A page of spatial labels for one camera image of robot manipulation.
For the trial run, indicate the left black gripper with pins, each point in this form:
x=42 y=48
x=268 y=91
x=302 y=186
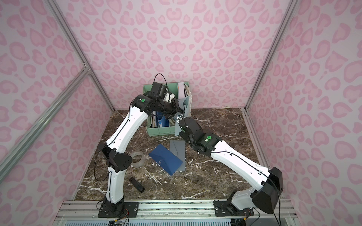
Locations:
x=172 y=110

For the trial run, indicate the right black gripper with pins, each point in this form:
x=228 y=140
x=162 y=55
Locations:
x=181 y=134

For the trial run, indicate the dark blue envelope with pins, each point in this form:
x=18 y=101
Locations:
x=165 y=159

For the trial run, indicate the light teal envelope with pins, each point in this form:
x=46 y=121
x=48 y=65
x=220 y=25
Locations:
x=180 y=115

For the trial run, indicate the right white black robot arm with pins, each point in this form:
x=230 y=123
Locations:
x=267 y=184

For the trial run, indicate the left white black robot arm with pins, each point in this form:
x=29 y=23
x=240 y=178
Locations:
x=114 y=150

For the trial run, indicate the small blue box in organizer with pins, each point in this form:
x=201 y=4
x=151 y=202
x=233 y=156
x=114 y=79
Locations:
x=162 y=120

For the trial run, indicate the green file organizer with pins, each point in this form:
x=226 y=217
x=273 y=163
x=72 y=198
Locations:
x=153 y=129

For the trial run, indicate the white folder in organizer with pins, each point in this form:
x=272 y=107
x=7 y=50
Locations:
x=181 y=90

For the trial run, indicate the stack of papers right slot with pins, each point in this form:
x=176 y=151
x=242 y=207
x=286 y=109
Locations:
x=188 y=90

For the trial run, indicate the clear tape roll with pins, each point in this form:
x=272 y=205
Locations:
x=138 y=159

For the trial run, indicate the small black device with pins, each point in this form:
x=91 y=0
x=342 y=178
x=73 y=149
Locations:
x=137 y=185

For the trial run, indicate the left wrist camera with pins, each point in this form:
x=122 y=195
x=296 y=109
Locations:
x=160 y=91

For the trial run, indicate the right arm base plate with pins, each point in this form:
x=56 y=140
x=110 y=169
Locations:
x=227 y=209

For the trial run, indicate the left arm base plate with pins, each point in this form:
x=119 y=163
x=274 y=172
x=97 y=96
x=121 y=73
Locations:
x=118 y=210

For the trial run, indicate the aluminium front rail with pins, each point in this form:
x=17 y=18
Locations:
x=163 y=209

